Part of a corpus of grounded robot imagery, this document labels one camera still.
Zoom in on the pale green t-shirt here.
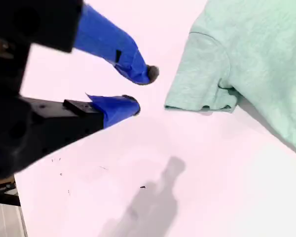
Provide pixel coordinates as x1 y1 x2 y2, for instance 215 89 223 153
164 0 296 158

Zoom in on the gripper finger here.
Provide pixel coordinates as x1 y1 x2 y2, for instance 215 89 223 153
73 3 160 86
21 92 141 159

